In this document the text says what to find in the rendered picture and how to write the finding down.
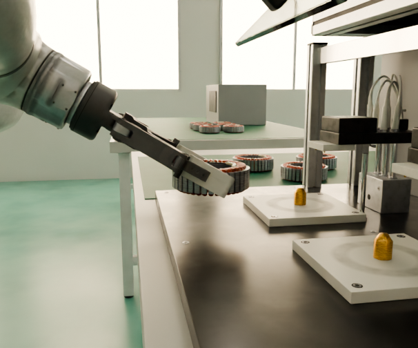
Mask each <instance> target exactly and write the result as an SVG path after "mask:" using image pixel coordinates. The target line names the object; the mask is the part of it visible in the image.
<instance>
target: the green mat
mask: <svg viewBox="0 0 418 348"><path fill-rule="evenodd" d="M323 153H324V152H323ZM325 153H327V154H332V155H335V156H336V157H337V167H336V168H335V169H333V170H329V171H328V177H327V179H326V180H324V181H322V182H321V184H347V180H348V155H349V151H348V152H325ZM262 154H263V155H270V156H272V157H273V158H274V168H273V169H271V170H270V171H265V172H253V173H252V172H250V187H260V186H296V185H302V183H301V182H291V181H288V180H285V179H284V178H282V177H281V165H282V164H283V163H285V162H295V161H296V155H298V154H300V153H262ZM235 155H240V154H234V155H201V156H202V157H204V158H206V159H207V160H209V159H212V160H213V161H214V160H215V159H217V160H232V158H233V157H234V156H235ZM138 160H139V169H140V174H141V181H142V186H143V194H144V198H145V200H152V199H155V191H167V190H176V189H175V188H173V187H172V170H171V169H169V168H168V167H166V166H164V165H163V164H160V163H159V162H157V161H155V160H154V159H152V158H150V157H138ZM374 170H375V151H369V155H368V172H374Z"/></svg>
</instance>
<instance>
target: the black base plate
mask: <svg viewBox="0 0 418 348"><path fill-rule="evenodd" d="M298 187H303V188H304V190H305V191H306V193H326V194H328V195H330V196H332V197H333V198H335V199H337V200H339V201H341V202H343V203H345V204H347V205H349V206H351V207H353V208H355V209H357V210H359V203H358V202H357V200H358V188H359V186H353V185H351V184H322V185H321V187H316V186H314V187H306V186H304V185H296V186H260V187H249V188H248V189H246V190H245V191H243V192H242V193H238V194H234V195H232V194H231V195H226V197H225V198H222V197H220V196H215V194H214V195H213V196H209V195H208V194H207V196H203V195H200V196H198V195H191V194H187V193H182V192H179V191H178V190H167V191H155V202H156V205H157V210H158V212H159V217H160V220H161V225H162V229H163V233H164V236H165V239H166V244H167V248H168V252H169V255H170V260H171V263H172V268H173V271H174V274H175V279H176V282H177V286H178V290H179V295H180V298H181V302H182V305H183V310H184V313H185V317H186V321H187V324H188V329H189V332H190V337H191V340H192V345H193V348H418V298H413V299H405V300H390V301H381V302H366V303H358V304H350V303H349V302H348V301H347V300H346V299H345V298H344V297H343V296H342V295H341V294H340V293H339V292H338V291H337V290H335V289H334V288H333V287H332V286H331V285H330V284H329V283H328V282H327V281H326V280H325V279H324V278H322V277H321V276H320V275H319V274H318V273H317V272H316V271H315V270H314V269H313V268H312V267H311V266H310V265H309V264H308V263H307V262H306V261H305V260H304V259H303V258H302V257H301V256H300V255H298V254H297V253H296V252H295V251H294V250H293V249H292V241H293V240H302V239H314V238H337V237H349V236H361V235H379V233H387V234H396V233H405V234H406V235H409V236H410V237H412V238H414V239H416V240H418V197H415V196H413V195H410V206H409V212H407V213H378V212H376V211H374V210H372V209H369V208H368V207H366V206H365V214H366V216H367V220H366V222H349V223H336V224H310V225H297V226H272V227H269V226H268V225H267V224H266V223H265V222H264V221H263V220H262V219H260V218H259V217H258V216H257V215H256V214H255V213H254V212H253V211H252V210H251V209H250V208H249V207H247V206H246V205H245V204H244V203H243V196H245V195H278V194H294V192H295V191H296V189H297V188H298Z"/></svg>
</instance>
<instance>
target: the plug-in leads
mask: <svg viewBox="0 0 418 348"><path fill-rule="evenodd" d="M383 77H385V78H386V79H387V80H385V81H384V82H383V83H382V85H381V86H380V88H379V91H378V93H377V98H376V101H375V107H373V104H372V97H371V95H372V91H373V89H374V87H375V85H376V84H377V82H378V81H379V80H380V79H381V78H383ZM393 77H394V78H395V81H393ZM386 82H389V83H390V85H389V87H388V89H387V92H386V98H385V100H384V106H383V107H382V114H381V126H380V129H379V128H378V123H379V95H380V92H381V89H382V88H383V86H384V84H385V83H386ZM394 84H395V85H396V87H395V85H394ZM391 88H392V89H393V90H394V92H395V96H396V98H397V105H396V106H395V111H394V115H393V119H392V127H390V117H391V107H390V92H391ZM396 88H397V89H396ZM403 112H406V109H402V83H401V75H399V83H398V80H397V77H396V75H395V74H392V76H391V78H389V77H387V76H385V75H382V76H380V77H379V78H378V79H377V80H376V82H375V83H374V84H373V86H372V88H371V90H370V94H369V97H368V104H367V117H376V118H377V131H383V133H387V132H388V128H389V129H390V131H392V130H398V132H399V130H408V119H404V116H403Z"/></svg>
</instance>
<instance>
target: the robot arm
mask: <svg viewBox="0 0 418 348"><path fill-rule="evenodd" d="M91 76H92V73H91V71H90V70H88V69H87V68H84V67H83V66H81V65H79V64H78V63H76V62H74V61H73V60H71V59H69V58H67V57H65V56H64V55H63V54H61V53H60V52H57V51H55V50H54V49H52V48H51V47H49V46H48V45H47V44H46V43H44V42H43V41H42V39H41V35H40V34H39V33H38V32H37V8H36V0H0V132H3V131H5V130H7V129H9V128H11V127H12V126H14V125H15V124H16V123H17V122H18V121H19V120H20V119H21V116H22V114H23V112H26V114H28V115H32V116H33V117H36V118H37V119H40V120H41V121H43V122H45V123H49V124H51V125H53V126H55V127H56V128H57V129H62V128H63V127H64V126H65V125H66V124H67V123H68V124H69V128H70V130H71V131H73V132H75V133H77V134H79V135H81V136H83V137H85V138H86V139H89V140H93V139H94V138H95V137H96V136H97V133H98V132H99V130H100V128H101V127H104V128H105V129H107V130H108V131H110V135H111V136H112V138H113V139H114V140H116V141H117V142H120V143H122V144H126V145H127V146H129V147H130V148H132V149H134V150H136V151H140V152H142V153H143V154H145V155H147V156H148V157H150V158H152V159H154V160H155V161H157V162H159V163H160V164H163V165H164V166H166V167H168V168H169V169H171V170H172V172H174V175H173V176H174V177H176V178H178V179H179V177H180V175H181V176H183V177H185V178H187V179H189V180H190V181H192V182H194V183H196V184H198V185H199V186H202V187H204V188H205V189H208V190H209V191H211V192H213V193H215V194H216V195H218V196H220V197H222V198H225V197H226V195H227V194H228V191H229V190H230V188H231V186H232V185H233V183H234V181H235V179H234V178H233V177H231V176H229V175H227V174H226V173H224V172H222V171H220V170H219V169H217V168H215V167H213V166H211V165H209V164H208V163H206V162H204V161H202V160H204V159H205V158H204V157H202V156H200V155H198V154H196V153H195V152H193V151H191V150H190V149H188V148H186V147H184V146H182V145H180V144H179V142H180V141H179V140H178V139H176V138H174V139H173V141H171V139H167V138H165V137H163V136H161V135H160V134H158V133H156V132H154V131H152V130H151V129H150V128H149V127H148V126H147V125H146V124H144V123H143V122H140V121H139V120H137V118H136V117H134V116H133V115H131V114H129V113H127V112H126V113H125V114H123V113H119V114H118V113H116V112H114V111H112V110H111V108H112V106H113V104H114V103H115V101H116V99H117V97H118V94H117V92H116V91H115V90H113V89H111V88H109V87H107V86H106V85H104V84H102V83H101V82H99V81H93V83H91V82H90V79H91Z"/></svg>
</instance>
